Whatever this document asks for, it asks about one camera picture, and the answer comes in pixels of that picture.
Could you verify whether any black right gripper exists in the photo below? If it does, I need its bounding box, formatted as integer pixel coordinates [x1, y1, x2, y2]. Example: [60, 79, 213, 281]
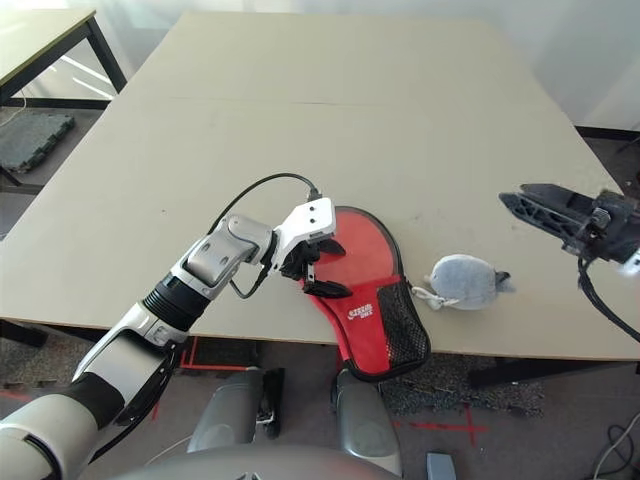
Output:
[499, 183, 640, 266]

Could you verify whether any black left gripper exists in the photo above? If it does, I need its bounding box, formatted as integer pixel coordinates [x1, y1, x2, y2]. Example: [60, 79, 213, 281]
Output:
[280, 238, 351, 298]

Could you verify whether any red black paddle case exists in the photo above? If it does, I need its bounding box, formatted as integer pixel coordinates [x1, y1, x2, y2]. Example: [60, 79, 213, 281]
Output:
[302, 204, 432, 384]

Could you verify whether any grey plush keychain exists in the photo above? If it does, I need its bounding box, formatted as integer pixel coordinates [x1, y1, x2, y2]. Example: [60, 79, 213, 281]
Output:
[423, 254, 517, 312]

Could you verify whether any silver right robot leg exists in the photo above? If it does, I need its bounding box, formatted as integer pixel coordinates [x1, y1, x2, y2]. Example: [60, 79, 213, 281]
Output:
[332, 367, 404, 476]

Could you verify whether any silver robot leg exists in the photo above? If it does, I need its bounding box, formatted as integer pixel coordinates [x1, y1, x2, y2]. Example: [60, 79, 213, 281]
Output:
[332, 367, 404, 476]
[187, 367, 286, 454]

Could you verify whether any silver left robot leg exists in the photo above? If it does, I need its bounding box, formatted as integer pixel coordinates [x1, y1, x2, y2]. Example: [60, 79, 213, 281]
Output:
[187, 367, 286, 454]

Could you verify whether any grey robot torso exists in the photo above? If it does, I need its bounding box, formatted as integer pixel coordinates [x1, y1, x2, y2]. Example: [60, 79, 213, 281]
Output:
[109, 444, 401, 480]

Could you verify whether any small grey box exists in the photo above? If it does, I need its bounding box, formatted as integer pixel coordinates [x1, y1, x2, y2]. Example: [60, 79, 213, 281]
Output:
[425, 452, 457, 480]

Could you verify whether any grey foam floor tile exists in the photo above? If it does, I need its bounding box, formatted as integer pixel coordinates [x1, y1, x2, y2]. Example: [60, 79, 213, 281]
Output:
[0, 112, 76, 174]

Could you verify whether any black-framed side table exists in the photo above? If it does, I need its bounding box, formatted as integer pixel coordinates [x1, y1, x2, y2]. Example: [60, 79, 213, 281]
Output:
[0, 8, 127, 187]

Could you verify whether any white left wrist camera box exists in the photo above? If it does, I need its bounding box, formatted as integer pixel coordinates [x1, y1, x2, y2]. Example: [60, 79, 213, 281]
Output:
[273, 197, 336, 266]

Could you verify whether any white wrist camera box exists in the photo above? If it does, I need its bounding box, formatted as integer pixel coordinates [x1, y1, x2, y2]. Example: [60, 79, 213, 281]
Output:
[273, 197, 336, 266]
[619, 247, 640, 277]

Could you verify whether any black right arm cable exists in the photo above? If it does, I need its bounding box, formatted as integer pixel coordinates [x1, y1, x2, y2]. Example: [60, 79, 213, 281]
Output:
[577, 254, 640, 345]

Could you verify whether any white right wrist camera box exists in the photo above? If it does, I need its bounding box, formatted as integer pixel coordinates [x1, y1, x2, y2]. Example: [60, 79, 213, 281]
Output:
[619, 247, 640, 277]

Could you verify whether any white floor cable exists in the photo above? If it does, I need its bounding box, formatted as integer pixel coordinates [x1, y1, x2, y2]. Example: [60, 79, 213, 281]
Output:
[158, 432, 195, 452]

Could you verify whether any grey floor cable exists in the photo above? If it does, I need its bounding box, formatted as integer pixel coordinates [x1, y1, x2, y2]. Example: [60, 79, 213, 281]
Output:
[592, 424, 640, 480]

